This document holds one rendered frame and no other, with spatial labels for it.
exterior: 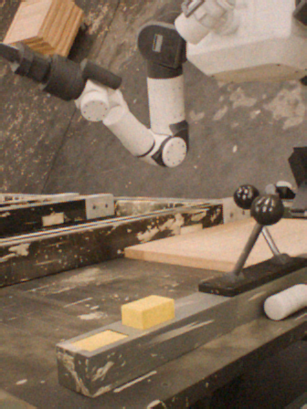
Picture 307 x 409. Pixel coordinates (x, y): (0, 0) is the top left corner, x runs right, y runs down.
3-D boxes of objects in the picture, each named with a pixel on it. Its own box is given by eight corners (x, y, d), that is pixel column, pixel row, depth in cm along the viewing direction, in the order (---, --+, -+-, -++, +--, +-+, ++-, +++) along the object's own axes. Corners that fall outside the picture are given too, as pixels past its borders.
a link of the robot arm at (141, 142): (100, 127, 134) (142, 169, 146) (123, 137, 126) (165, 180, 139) (125, 94, 135) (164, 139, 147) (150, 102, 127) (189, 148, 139)
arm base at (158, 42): (160, 57, 141) (153, 13, 136) (207, 53, 136) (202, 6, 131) (139, 72, 130) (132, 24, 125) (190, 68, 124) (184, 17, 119)
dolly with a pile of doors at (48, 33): (95, 19, 427) (59, -14, 401) (72, 75, 416) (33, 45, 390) (50, 32, 472) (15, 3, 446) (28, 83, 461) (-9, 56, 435)
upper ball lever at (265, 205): (248, 292, 67) (296, 202, 61) (231, 299, 64) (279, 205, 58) (226, 274, 69) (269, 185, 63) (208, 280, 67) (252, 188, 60)
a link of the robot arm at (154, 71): (157, 67, 141) (153, 14, 135) (190, 67, 137) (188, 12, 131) (142, 78, 132) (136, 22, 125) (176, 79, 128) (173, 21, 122)
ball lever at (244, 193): (301, 260, 74) (257, 178, 78) (288, 266, 72) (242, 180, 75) (280, 271, 77) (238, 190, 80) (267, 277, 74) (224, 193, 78)
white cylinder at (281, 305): (285, 322, 64) (315, 306, 69) (284, 298, 64) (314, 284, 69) (263, 318, 66) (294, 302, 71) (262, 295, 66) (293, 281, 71)
